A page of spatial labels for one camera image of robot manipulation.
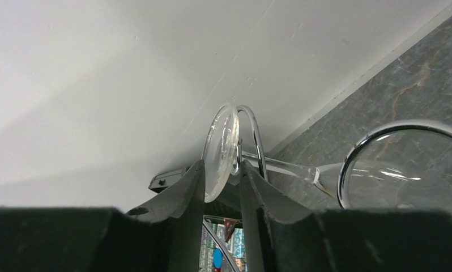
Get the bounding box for black poker chip case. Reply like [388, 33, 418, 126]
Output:
[149, 167, 249, 272]

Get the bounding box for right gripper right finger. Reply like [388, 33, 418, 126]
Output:
[240, 162, 452, 271]

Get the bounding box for blue dealer chip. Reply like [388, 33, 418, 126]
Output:
[212, 248, 223, 272]

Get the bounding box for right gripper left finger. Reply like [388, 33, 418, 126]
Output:
[0, 160, 205, 271]

